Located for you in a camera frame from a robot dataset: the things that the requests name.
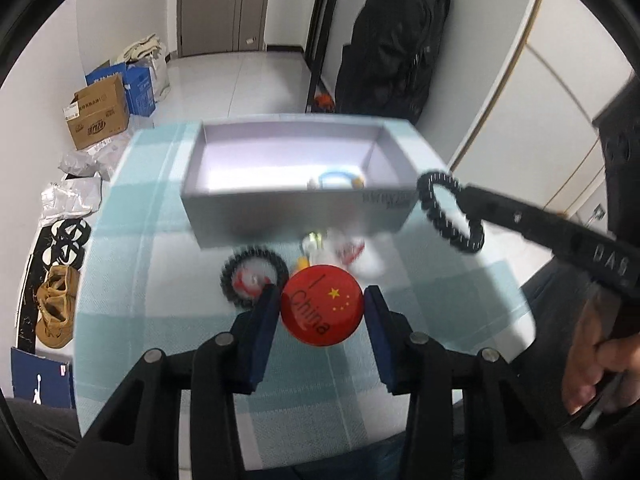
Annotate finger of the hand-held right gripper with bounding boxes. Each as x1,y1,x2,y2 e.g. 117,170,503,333
462,186,640,291

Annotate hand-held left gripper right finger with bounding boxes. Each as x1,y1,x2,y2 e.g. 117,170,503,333
364,285,576,480

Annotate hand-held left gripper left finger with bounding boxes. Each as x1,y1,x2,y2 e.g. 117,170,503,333
80,284,283,480

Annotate red round badge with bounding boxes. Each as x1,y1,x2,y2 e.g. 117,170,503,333
280,262,363,347

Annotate black beaded bracelet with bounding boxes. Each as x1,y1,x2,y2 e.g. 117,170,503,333
416,170,486,253
221,245,290,307

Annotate grey cardboard box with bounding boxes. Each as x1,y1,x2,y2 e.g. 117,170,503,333
180,115,418,251

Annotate person's right hand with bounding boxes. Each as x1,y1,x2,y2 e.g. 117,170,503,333
561,285,640,416

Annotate red white charm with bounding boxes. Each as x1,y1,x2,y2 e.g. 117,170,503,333
236,266,275,300

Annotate teal checked tablecloth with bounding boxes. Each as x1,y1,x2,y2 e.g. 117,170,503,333
75,117,551,472

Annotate brown shoe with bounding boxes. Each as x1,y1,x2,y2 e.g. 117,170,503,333
42,265,82,312
35,305,76,349

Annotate blue shoebox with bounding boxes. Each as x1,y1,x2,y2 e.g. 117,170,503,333
11,347,77,411

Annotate black white floor mat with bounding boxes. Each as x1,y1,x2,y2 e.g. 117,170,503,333
17,217,94,352

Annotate clear plastic bag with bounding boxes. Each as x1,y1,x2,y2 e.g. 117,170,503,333
40,180,104,222
59,135,127,182

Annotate black backpack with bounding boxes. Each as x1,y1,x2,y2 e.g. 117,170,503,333
334,0,452,124

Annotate person's dark trousers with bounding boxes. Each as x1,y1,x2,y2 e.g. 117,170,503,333
0,395,84,480

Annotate blue cardboard box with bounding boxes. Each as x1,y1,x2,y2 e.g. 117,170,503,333
85,60,159,117

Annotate brown cardboard box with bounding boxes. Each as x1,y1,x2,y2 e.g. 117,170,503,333
63,74,132,151

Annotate white cloth bag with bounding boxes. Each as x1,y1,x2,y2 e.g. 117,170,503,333
114,34,172,102

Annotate grey brown door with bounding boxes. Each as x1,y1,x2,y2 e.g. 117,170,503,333
177,0,267,59

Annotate blue ring bracelet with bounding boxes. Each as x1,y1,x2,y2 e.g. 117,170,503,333
319,169,362,191

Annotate black door frame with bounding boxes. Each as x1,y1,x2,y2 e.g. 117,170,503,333
304,0,347,113

